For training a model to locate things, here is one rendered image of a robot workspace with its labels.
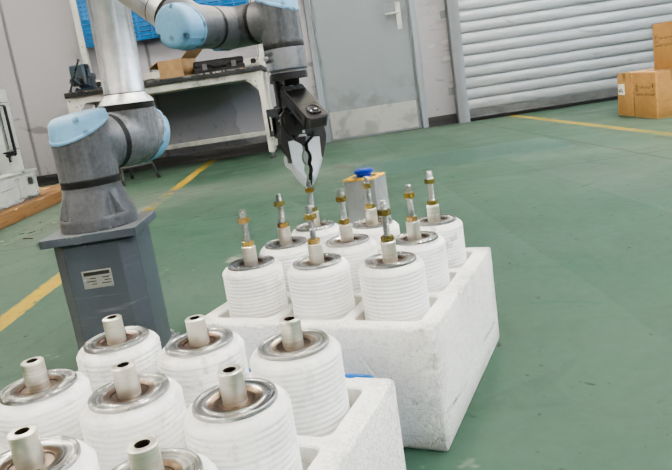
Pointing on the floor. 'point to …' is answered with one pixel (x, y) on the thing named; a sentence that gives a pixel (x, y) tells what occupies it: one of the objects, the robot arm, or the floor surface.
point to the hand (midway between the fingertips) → (309, 179)
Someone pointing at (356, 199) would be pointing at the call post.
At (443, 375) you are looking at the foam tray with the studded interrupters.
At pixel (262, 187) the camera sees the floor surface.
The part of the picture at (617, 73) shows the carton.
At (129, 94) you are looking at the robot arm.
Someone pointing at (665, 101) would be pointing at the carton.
